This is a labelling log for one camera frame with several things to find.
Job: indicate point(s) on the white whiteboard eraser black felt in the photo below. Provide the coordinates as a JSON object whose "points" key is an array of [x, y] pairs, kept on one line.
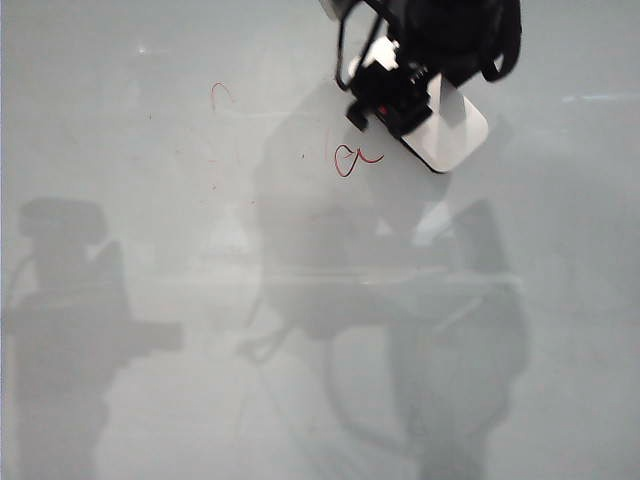
{"points": [[450, 130]]}

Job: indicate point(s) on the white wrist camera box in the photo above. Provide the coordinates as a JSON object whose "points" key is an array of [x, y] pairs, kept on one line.
{"points": [[382, 52]]}

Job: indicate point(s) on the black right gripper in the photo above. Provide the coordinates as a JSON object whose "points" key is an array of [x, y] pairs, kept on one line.
{"points": [[387, 87]]}

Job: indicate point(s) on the white glossy whiteboard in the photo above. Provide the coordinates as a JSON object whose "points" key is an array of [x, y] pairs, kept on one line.
{"points": [[150, 300]]}

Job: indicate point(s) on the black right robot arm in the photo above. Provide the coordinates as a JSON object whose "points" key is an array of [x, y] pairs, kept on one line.
{"points": [[450, 35]]}

